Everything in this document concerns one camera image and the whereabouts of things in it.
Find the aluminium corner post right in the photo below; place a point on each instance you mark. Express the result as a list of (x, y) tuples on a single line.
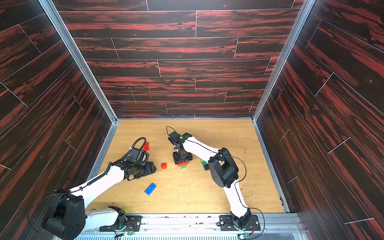
[(303, 14)]

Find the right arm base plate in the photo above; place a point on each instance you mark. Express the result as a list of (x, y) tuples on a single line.
[(227, 223)]

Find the red long lego brick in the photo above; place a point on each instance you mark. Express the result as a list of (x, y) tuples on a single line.
[(182, 164)]

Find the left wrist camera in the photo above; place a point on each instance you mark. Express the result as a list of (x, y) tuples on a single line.
[(138, 156)]

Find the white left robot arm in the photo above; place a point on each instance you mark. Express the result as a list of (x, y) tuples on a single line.
[(66, 216)]

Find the aluminium corner post left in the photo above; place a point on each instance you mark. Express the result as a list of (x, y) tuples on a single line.
[(58, 23)]

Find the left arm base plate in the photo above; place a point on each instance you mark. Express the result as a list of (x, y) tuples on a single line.
[(132, 223)]

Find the teal green long lego brick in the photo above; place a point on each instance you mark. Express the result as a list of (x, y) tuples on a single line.
[(204, 163)]

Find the blue long lego brick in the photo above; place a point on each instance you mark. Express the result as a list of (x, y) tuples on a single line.
[(149, 190)]

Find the red lego brick behind arm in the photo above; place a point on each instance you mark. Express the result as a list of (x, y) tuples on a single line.
[(146, 147)]

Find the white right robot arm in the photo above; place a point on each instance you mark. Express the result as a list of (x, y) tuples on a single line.
[(223, 169)]

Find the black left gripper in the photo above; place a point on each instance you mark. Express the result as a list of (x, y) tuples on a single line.
[(150, 168)]

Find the aluminium corner post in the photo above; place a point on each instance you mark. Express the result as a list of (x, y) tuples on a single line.
[(303, 14), (58, 23)]

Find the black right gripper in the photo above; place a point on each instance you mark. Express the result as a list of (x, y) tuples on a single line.
[(182, 157)]

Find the aluminium front rail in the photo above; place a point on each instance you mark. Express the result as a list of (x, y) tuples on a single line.
[(203, 227)]

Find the small red square lego brick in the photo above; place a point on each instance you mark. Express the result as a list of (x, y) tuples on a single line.
[(164, 165)]

